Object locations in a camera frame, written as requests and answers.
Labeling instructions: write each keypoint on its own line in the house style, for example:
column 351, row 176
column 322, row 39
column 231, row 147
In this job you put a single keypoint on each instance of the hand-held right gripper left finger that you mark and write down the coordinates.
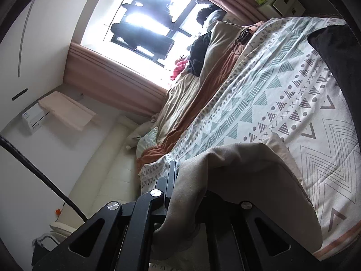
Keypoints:
column 169, row 180

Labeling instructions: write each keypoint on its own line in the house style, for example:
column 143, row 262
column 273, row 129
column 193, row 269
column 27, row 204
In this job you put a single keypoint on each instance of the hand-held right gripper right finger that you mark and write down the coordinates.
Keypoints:
column 225, row 231

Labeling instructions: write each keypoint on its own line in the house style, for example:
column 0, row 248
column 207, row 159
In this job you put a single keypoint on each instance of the beige jacket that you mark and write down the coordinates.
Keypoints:
column 239, row 169

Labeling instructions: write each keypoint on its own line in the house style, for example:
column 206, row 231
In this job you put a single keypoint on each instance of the black folded clothes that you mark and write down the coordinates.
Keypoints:
column 335, row 50

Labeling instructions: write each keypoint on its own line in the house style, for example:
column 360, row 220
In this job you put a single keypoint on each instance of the pale green pillow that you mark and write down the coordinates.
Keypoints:
column 146, row 141

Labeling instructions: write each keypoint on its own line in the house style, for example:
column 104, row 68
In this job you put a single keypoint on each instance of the beige plush toy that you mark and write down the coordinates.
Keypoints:
column 134, row 138

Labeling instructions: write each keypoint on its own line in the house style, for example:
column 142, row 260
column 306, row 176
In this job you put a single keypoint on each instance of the cream leather headboard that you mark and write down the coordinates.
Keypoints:
column 107, row 175

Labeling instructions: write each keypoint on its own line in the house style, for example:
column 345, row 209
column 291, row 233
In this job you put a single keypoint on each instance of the beige and orange duvet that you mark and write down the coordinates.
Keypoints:
column 191, row 90

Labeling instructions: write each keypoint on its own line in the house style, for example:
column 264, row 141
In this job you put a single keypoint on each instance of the red cloth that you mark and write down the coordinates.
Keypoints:
column 179, row 69

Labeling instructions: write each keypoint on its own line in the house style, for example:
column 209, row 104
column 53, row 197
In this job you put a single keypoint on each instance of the small orange toy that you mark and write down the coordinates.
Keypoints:
column 58, row 211

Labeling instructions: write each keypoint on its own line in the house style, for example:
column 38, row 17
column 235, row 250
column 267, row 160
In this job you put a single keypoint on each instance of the pink curtain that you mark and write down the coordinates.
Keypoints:
column 231, row 2
column 112, row 76

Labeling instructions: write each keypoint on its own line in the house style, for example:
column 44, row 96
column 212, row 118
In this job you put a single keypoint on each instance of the beige hanging cloth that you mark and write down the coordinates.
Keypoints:
column 70, row 110

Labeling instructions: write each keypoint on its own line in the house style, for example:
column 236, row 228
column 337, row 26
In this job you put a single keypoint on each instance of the black crumpled garment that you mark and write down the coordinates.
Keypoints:
column 198, row 53

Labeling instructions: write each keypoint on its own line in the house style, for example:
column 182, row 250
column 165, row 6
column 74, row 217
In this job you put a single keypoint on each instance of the dark hanging jacket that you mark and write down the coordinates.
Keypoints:
column 146, row 39

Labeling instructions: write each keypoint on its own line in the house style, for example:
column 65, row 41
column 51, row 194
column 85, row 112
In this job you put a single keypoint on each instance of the patterned bed sheet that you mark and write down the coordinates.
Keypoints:
column 282, row 90

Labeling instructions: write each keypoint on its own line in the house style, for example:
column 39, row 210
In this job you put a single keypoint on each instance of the white air conditioner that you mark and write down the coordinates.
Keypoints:
column 33, row 118

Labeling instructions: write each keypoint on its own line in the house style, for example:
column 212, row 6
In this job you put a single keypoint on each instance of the dark framed window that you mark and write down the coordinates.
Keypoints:
column 180, row 25

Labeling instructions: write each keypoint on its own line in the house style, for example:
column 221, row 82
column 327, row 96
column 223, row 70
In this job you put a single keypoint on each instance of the dark cushion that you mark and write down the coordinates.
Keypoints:
column 206, row 14

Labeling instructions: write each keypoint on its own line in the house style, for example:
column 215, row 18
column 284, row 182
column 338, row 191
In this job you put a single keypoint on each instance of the white nightstand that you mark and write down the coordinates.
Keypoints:
column 284, row 2

